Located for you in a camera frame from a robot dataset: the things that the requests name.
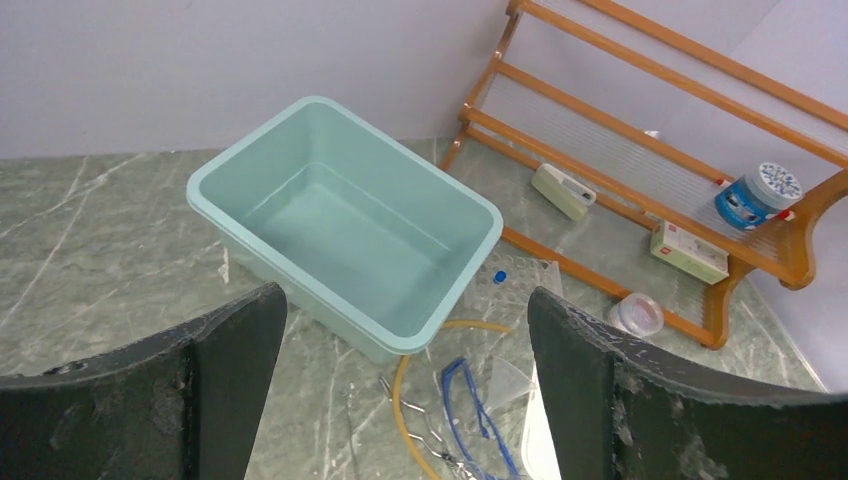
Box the yellow rubber tubing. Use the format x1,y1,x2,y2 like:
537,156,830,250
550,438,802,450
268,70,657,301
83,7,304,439
392,319,513,480

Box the clear plastic funnel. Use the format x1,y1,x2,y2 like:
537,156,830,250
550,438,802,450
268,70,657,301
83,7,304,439
478,356,535,434

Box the blue safety glasses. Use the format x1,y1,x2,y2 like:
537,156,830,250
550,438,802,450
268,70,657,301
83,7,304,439
439,357,521,479

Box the clear round plastic container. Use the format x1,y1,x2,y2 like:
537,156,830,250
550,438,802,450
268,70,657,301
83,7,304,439
606,293,665,338

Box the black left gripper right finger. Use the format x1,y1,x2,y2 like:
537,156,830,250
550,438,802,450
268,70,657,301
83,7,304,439
527,287,847,479

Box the orange wooden shelf rack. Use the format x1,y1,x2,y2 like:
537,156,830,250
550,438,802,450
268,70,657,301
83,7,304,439
441,1,847,350

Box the light green plastic bin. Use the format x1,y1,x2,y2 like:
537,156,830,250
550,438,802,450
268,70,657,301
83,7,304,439
186,96,504,364

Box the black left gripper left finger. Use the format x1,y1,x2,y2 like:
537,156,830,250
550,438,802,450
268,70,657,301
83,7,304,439
1,283,288,479

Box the metal crucible tongs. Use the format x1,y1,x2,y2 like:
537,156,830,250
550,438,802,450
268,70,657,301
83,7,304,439
378,374,478,480

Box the white plastic bin lid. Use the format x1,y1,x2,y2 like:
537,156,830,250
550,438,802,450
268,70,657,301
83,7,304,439
520,388,561,480

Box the blue white lidded jar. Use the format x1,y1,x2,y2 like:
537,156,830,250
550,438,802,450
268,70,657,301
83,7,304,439
714,162,804,231

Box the white green small box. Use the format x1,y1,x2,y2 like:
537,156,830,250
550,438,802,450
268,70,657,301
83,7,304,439
650,220,729,285

